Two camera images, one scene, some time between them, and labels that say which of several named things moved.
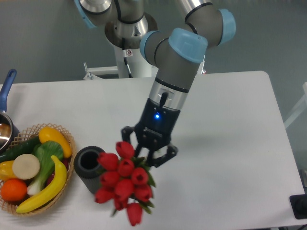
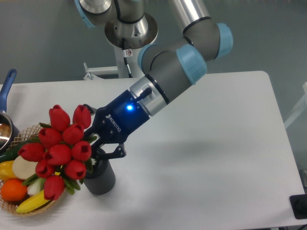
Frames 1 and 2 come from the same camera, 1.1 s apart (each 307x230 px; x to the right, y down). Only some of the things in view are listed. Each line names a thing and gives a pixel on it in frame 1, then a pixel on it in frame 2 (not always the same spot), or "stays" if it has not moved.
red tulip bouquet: x=125 y=182 → x=61 y=156
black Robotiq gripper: x=154 y=129 → x=115 y=122
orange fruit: x=13 y=189 stays
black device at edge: x=298 y=203 stays
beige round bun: x=26 y=166 stays
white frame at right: x=300 y=109 stays
